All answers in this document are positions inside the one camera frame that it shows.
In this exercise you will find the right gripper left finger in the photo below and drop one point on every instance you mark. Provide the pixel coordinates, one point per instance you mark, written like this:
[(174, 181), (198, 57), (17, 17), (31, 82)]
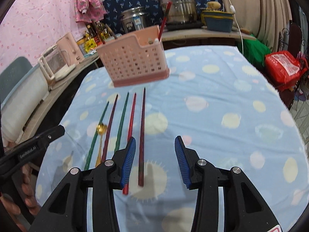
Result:
[(127, 159)]

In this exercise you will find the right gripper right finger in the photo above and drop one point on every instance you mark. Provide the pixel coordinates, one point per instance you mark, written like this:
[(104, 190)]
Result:
[(183, 161)]

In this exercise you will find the dark maroon chopstick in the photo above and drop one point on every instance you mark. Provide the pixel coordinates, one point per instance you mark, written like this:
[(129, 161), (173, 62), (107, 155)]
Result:
[(141, 143)]

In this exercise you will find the green chopstick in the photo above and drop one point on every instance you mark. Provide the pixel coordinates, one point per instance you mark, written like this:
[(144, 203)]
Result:
[(90, 152), (120, 128)]

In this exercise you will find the red chopstick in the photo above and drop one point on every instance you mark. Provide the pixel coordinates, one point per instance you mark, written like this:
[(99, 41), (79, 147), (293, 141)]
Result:
[(169, 4), (126, 188)]

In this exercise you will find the gold flower spoon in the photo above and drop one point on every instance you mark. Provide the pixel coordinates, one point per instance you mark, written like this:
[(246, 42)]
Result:
[(101, 130)]

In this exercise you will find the white ceramic soup spoon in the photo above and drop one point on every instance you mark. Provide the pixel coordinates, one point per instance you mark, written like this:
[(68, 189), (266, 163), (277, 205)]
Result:
[(153, 41)]

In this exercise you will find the purple chopstick gold band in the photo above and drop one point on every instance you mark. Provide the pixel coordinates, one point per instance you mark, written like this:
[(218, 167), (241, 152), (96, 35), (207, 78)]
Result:
[(110, 31)]

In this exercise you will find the white dish drainer box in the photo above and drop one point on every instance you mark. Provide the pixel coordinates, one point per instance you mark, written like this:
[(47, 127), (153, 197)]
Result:
[(23, 87)]

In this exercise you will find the blue planet tablecloth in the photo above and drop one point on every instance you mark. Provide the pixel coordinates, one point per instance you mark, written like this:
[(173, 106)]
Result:
[(220, 105)]

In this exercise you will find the pink perforated utensil basket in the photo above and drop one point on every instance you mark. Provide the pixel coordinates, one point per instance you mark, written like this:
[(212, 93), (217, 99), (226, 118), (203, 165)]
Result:
[(130, 60)]

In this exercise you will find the pink electric kettle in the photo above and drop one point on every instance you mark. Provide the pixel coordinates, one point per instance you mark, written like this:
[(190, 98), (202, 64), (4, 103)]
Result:
[(70, 50)]

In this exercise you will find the yellow label bottle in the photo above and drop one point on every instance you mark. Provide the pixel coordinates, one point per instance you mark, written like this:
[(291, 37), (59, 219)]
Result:
[(89, 43)]

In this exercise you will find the green plastic bag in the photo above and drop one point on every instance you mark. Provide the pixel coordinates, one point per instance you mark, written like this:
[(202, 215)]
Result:
[(254, 51)]

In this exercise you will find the cooking oil bottle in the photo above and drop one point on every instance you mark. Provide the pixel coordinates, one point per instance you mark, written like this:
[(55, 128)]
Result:
[(103, 30)]

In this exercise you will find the red plastic bag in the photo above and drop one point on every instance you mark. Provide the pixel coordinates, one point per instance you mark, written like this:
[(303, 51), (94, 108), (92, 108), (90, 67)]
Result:
[(284, 70)]

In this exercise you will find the black induction cooktop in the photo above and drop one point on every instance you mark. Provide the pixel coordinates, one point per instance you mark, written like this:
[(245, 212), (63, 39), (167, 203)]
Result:
[(184, 26)]

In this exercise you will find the stacked yellow blue basins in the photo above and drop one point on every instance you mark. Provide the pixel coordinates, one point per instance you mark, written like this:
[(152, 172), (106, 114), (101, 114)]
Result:
[(216, 20)]

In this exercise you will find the pink curtain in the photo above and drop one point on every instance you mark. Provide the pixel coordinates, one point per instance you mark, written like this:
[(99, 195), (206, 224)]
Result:
[(32, 26)]

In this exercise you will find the silver rice cooker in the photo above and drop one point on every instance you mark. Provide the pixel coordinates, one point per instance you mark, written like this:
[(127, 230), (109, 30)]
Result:
[(134, 19)]

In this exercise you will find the stainless steel steamer pot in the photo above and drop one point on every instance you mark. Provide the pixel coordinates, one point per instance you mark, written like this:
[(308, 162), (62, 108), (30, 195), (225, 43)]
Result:
[(181, 11)]

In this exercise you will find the loofah sponge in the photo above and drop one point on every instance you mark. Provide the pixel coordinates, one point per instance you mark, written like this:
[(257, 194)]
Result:
[(213, 5)]

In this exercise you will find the pink floral garment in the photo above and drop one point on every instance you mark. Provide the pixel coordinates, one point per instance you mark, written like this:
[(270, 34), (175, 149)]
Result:
[(87, 11)]

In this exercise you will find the dark metal chair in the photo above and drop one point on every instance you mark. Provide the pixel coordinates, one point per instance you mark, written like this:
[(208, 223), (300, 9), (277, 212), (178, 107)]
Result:
[(292, 40)]

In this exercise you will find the beige curtain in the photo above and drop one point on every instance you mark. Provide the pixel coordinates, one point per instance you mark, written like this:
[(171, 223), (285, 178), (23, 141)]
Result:
[(265, 19)]

